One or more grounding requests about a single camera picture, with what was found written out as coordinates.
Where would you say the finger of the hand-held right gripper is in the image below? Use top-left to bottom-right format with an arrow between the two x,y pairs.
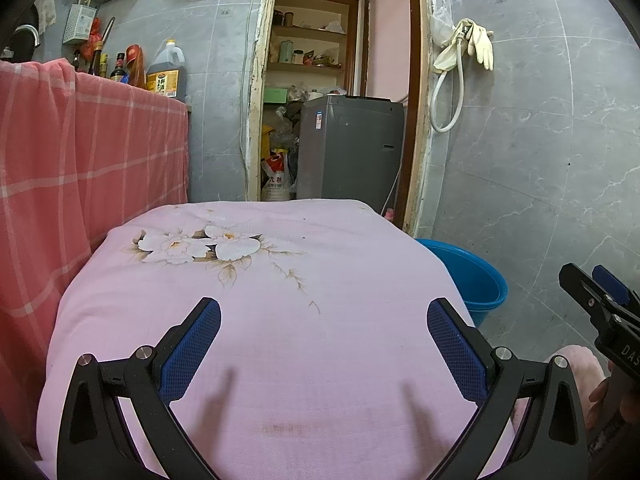
559,262 -> 618,322
591,265 -> 640,311

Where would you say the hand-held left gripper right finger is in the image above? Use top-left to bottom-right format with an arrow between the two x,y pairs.
426,296 -> 589,480

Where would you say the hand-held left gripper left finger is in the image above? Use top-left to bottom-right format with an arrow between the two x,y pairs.
56,296 -> 222,480

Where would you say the blue plastic bucket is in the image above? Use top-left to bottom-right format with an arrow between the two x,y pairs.
415,238 -> 509,329

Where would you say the person's right hand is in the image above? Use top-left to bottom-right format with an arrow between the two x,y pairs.
587,377 -> 613,432

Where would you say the person's pink clothed knee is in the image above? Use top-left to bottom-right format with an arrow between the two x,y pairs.
512,345 -> 608,441

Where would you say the pink floral blanket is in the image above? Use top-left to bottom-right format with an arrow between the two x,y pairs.
36,199 -> 531,480

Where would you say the white red rice bag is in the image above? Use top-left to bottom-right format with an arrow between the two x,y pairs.
261,150 -> 298,203

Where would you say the red checked cloth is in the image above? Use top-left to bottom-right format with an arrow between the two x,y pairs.
0,57 -> 191,456

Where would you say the grey washing machine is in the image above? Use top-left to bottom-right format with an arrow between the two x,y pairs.
296,94 -> 406,201

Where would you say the large cooking oil jug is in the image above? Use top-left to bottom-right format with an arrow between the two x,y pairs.
146,40 -> 187,100

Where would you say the clear plastic bag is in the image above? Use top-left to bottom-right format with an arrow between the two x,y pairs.
431,5 -> 456,47

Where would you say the red plastic bag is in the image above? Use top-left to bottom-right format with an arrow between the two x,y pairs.
82,17 -> 103,56

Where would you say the wooden shelf unit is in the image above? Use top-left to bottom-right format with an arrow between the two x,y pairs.
270,0 -> 360,96

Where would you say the steel rimmed pot lid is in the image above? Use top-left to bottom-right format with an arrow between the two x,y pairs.
12,24 -> 40,61

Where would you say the white hanging towel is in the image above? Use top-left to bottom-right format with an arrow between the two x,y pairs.
34,0 -> 57,28

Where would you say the white hose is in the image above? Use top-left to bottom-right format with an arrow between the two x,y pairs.
430,50 -> 466,134

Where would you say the wooden door frame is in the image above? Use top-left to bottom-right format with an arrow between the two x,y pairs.
245,0 -> 436,236

